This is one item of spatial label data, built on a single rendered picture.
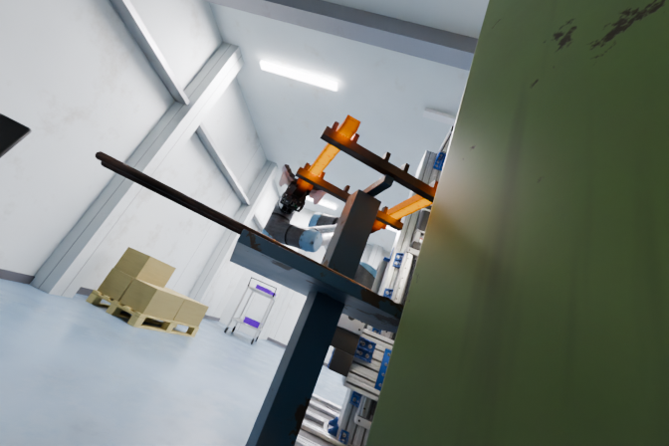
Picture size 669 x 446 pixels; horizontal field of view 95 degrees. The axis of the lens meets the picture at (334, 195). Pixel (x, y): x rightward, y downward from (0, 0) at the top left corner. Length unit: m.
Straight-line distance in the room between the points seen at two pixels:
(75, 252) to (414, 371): 3.99
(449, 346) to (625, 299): 0.13
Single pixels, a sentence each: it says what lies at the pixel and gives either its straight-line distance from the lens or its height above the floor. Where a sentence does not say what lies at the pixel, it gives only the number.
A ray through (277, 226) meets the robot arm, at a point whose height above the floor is 0.88.
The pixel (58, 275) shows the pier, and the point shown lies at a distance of 4.18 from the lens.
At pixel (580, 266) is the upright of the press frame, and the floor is 0.71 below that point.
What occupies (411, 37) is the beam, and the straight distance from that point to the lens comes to 3.61.
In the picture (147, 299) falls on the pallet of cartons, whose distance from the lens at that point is 4.01.
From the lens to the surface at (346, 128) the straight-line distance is 0.58.
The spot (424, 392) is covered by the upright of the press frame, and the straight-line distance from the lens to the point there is 0.32.
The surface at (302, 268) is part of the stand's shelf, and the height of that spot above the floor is 0.68.
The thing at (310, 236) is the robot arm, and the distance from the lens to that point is 1.02.
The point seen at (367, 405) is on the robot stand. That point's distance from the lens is 1.81.
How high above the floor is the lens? 0.61
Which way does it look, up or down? 24 degrees up
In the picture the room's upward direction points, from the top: 24 degrees clockwise
